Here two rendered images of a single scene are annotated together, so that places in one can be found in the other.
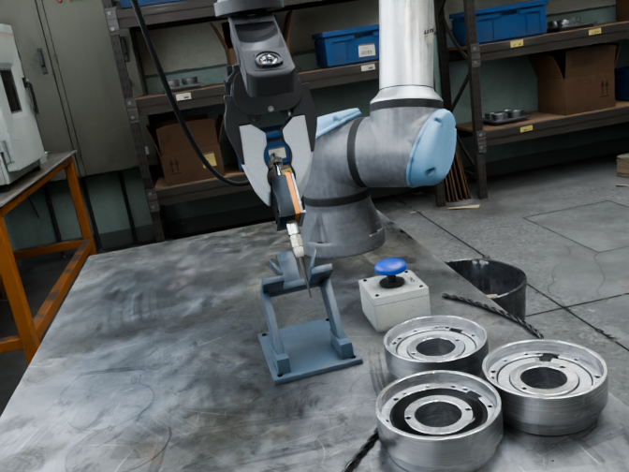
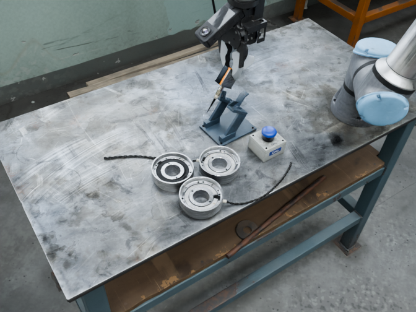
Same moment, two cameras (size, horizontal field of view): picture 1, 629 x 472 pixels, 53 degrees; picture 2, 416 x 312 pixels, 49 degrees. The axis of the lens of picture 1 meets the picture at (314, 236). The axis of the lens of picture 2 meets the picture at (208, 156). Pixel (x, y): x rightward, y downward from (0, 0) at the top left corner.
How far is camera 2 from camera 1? 96 cm
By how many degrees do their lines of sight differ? 59
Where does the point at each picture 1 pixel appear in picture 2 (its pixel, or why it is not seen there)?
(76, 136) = not seen: outside the picture
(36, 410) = (171, 72)
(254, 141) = (223, 49)
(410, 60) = (400, 54)
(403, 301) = (257, 146)
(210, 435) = (165, 120)
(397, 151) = (358, 93)
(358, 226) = (348, 108)
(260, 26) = (228, 13)
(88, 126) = not seen: outside the picture
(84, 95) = not seen: outside the picture
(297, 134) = (236, 58)
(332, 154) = (353, 67)
